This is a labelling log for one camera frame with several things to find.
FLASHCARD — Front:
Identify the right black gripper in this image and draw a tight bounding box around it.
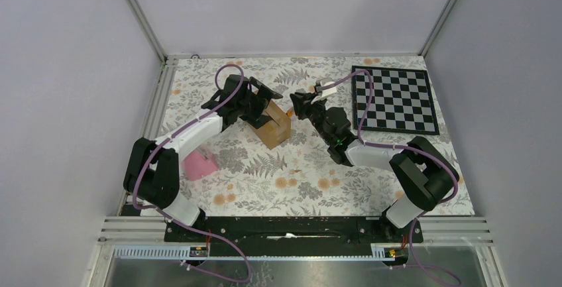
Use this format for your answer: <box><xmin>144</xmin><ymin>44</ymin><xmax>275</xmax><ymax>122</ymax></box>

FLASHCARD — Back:
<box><xmin>289</xmin><ymin>92</ymin><xmax>333</xmax><ymax>144</ymax></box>

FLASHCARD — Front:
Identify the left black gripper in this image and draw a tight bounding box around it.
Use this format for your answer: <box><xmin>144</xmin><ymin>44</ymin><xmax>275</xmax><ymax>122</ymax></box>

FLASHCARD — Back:
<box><xmin>237</xmin><ymin>79</ymin><xmax>282</xmax><ymax>129</ymax></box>

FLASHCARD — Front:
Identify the brown cardboard express box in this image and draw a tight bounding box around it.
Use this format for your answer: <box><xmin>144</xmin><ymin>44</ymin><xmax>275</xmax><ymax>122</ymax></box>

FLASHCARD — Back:
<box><xmin>248</xmin><ymin>101</ymin><xmax>292</xmax><ymax>150</ymax></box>

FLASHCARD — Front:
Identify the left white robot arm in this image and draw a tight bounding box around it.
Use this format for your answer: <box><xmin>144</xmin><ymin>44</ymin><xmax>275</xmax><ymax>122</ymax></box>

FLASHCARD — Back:
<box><xmin>123</xmin><ymin>74</ymin><xmax>282</xmax><ymax>241</ymax></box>

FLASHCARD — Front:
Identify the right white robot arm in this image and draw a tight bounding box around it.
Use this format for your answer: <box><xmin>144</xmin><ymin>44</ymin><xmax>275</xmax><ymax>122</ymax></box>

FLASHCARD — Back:
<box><xmin>290</xmin><ymin>92</ymin><xmax>459</xmax><ymax>242</ymax></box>

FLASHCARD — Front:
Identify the floral patterned table mat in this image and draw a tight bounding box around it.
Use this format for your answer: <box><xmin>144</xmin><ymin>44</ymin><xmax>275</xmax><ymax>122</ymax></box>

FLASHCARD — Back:
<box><xmin>139</xmin><ymin>56</ymin><xmax>476</xmax><ymax>217</ymax></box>

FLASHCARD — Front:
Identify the black white chessboard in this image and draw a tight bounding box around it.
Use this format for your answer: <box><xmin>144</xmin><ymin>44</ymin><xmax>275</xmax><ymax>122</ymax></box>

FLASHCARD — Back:
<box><xmin>351</xmin><ymin>66</ymin><xmax>440</xmax><ymax>135</ymax></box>

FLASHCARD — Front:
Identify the pink plastic bag package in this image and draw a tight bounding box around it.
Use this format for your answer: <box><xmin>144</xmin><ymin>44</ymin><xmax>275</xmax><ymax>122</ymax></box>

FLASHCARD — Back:
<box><xmin>182</xmin><ymin>146</ymin><xmax>219</xmax><ymax>181</ymax></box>

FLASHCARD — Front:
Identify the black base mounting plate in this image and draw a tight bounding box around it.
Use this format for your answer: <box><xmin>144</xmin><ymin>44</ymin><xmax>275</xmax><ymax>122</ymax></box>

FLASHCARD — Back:
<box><xmin>164</xmin><ymin>216</ymin><xmax>423</xmax><ymax>253</ymax></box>

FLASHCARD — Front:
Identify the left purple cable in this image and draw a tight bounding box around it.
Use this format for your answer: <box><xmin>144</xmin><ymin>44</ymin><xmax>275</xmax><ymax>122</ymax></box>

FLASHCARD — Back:
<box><xmin>131</xmin><ymin>63</ymin><xmax>254</xmax><ymax>284</ymax></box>

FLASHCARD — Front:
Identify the purple cable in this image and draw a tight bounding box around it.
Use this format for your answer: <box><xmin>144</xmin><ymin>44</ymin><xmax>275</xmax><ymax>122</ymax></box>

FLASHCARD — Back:
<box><xmin>314</xmin><ymin>68</ymin><xmax>464</xmax><ymax>287</ymax></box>
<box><xmin>131</xmin><ymin>63</ymin><xmax>254</xmax><ymax>284</ymax></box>

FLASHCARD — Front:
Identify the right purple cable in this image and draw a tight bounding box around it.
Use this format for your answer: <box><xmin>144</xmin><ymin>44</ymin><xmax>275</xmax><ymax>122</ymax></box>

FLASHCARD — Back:
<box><xmin>314</xmin><ymin>68</ymin><xmax>464</xmax><ymax>287</ymax></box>

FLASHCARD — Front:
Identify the grey slotted cable duct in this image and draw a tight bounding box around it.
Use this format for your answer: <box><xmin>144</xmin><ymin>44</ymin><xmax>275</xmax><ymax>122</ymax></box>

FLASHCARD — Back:
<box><xmin>113</xmin><ymin>244</ymin><xmax>395</xmax><ymax>261</ymax></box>

